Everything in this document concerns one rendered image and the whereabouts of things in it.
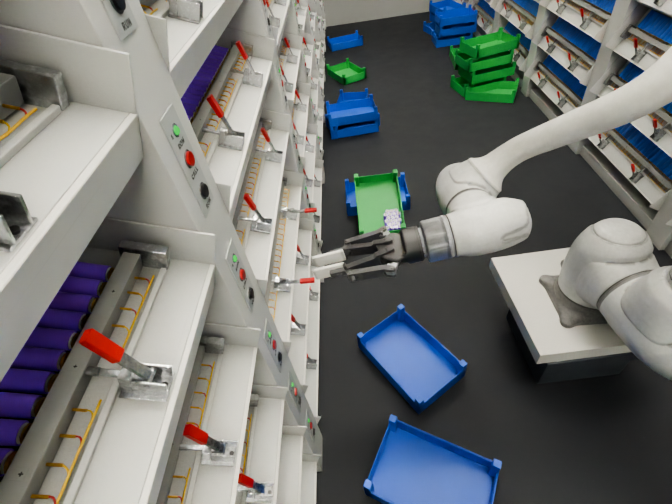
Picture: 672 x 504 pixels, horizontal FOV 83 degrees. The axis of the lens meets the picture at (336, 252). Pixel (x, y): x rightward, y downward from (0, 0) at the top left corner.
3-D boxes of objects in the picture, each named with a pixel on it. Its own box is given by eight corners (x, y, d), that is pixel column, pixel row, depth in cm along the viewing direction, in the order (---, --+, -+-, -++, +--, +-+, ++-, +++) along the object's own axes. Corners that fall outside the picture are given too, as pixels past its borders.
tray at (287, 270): (299, 197, 127) (304, 173, 120) (285, 365, 84) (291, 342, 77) (237, 186, 123) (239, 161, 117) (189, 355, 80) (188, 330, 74)
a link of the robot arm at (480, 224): (459, 271, 77) (444, 235, 88) (540, 253, 75) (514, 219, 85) (453, 228, 71) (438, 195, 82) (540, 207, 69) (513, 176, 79)
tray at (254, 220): (286, 145, 113) (294, 100, 104) (262, 313, 70) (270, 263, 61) (216, 130, 109) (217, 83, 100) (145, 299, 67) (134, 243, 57)
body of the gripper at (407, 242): (428, 269, 79) (384, 278, 81) (420, 240, 85) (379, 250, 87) (424, 244, 74) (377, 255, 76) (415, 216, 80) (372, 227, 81)
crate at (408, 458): (496, 470, 103) (502, 461, 97) (480, 556, 91) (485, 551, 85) (391, 424, 115) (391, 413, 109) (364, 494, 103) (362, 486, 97)
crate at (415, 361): (465, 375, 122) (468, 363, 117) (418, 415, 116) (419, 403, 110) (401, 316, 141) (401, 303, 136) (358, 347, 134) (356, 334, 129)
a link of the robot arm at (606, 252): (598, 260, 111) (630, 199, 95) (644, 309, 98) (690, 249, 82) (544, 271, 110) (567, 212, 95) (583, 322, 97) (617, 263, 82)
